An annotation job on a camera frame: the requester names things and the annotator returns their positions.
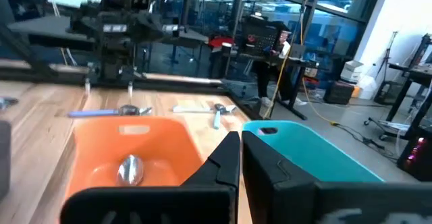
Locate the light blue handle spoon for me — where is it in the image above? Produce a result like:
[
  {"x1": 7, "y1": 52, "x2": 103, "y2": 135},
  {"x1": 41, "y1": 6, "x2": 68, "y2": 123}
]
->
[
  {"x1": 0, "y1": 96, "x2": 20, "y2": 111},
  {"x1": 212, "y1": 103, "x2": 227, "y2": 130}
]

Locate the teal patterned handle spoon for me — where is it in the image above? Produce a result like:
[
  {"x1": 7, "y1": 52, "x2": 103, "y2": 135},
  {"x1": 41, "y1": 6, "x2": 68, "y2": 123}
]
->
[{"x1": 171, "y1": 104, "x2": 238, "y2": 114}]

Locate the orange plastic bin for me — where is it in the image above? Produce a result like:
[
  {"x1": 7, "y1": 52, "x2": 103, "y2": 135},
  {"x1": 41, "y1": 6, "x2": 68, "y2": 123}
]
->
[{"x1": 63, "y1": 115, "x2": 205, "y2": 203}]

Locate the gray laptop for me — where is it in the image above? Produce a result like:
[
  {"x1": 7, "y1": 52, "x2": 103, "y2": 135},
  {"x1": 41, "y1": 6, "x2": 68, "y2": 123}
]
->
[{"x1": 289, "y1": 43, "x2": 306, "y2": 59}]

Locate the black aluminium table frame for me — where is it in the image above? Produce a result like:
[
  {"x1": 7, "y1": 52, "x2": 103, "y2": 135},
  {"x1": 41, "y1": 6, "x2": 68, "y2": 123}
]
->
[{"x1": 0, "y1": 24, "x2": 267, "y2": 121}]

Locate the black standing desk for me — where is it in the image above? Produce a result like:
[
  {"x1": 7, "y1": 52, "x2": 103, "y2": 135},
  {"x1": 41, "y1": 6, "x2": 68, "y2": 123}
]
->
[{"x1": 215, "y1": 50, "x2": 320, "y2": 121}]

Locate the black tripod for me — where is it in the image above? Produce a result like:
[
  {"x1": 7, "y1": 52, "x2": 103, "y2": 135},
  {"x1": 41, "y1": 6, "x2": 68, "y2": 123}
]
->
[{"x1": 374, "y1": 30, "x2": 399, "y2": 83}]

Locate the black equipment pink light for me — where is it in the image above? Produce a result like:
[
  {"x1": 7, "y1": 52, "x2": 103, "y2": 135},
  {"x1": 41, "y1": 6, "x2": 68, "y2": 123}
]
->
[{"x1": 396, "y1": 134, "x2": 432, "y2": 183}]

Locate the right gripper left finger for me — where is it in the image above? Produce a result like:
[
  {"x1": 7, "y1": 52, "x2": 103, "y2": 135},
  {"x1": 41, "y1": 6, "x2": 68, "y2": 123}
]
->
[{"x1": 59, "y1": 131, "x2": 242, "y2": 224}]

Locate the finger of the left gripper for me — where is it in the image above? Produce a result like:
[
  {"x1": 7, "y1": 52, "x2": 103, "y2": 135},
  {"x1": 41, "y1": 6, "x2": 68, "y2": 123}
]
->
[
  {"x1": 84, "y1": 44, "x2": 94, "y2": 96},
  {"x1": 126, "y1": 44, "x2": 136, "y2": 97}
]

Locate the white box stack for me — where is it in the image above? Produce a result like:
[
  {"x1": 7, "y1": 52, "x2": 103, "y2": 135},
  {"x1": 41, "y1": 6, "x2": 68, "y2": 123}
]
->
[{"x1": 340, "y1": 59, "x2": 365, "y2": 83}]

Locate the red chair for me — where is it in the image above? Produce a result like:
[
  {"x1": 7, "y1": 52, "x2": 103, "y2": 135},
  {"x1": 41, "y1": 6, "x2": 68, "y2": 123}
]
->
[{"x1": 207, "y1": 36, "x2": 236, "y2": 49}]

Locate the wheeled cart base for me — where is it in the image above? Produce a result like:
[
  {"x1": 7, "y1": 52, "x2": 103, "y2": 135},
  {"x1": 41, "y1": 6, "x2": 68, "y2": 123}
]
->
[{"x1": 362, "y1": 115, "x2": 412, "y2": 140}]

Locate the black crate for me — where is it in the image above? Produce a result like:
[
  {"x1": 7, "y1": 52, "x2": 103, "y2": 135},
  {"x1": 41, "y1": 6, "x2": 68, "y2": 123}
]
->
[{"x1": 323, "y1": 80, "x2": 355, "y2": 105}]

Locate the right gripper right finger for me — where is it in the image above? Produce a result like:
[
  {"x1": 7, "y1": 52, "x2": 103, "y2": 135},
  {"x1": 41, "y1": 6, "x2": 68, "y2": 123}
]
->
[{"x1": 241, "y1": 130, "x2": 432, "y2": 224}]

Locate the yellow extension cable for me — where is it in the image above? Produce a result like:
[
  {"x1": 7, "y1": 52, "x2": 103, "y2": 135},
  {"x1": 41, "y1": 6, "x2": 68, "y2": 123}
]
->
[{"x1": 263, "y1": 1, "x2": 340, "y2": 127}]

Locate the black floor cable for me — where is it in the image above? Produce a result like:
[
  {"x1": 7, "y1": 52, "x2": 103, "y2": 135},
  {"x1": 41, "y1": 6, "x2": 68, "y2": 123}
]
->
[{"x1": 333, "y1": 122, "x2": 401, "y2": 161}]

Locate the black pegboard panel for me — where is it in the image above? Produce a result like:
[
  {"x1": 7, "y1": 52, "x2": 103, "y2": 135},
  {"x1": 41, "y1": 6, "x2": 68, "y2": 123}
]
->
[{"x1": 241, "y1": 16, "x2": 288, "y2": 55}]

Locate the person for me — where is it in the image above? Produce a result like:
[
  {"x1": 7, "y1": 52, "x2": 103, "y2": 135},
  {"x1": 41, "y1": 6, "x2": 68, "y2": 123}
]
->
[{"x1": 254, "y1": 30, "x2": 298, "y2": 107}]

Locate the dark workbench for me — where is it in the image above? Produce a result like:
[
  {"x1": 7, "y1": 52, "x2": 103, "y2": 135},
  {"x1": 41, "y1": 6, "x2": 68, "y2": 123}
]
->
[{"x1": 384, "y1": 33, "x2": 432, "y2": 140}]

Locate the teal plastic bin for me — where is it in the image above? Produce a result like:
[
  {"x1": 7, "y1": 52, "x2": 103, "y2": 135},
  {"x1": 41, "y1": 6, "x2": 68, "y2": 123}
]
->
[{"x1": 241, "y1": 119, "x2": 385, "y2": 184}]

